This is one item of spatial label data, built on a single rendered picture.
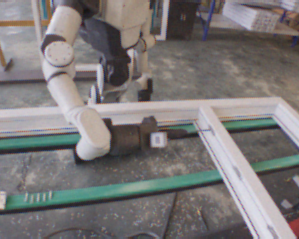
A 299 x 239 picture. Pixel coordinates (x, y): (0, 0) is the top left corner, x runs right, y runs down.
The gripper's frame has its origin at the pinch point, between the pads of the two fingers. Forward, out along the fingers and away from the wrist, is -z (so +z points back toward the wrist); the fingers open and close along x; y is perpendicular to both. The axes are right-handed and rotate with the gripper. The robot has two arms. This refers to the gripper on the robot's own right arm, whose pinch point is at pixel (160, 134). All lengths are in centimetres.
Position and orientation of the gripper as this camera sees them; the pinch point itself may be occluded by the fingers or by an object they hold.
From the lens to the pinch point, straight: 69.3
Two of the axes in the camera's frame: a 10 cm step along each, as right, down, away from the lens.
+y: -5.6, 0.2, 8.3
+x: -0.6, -10.0, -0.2
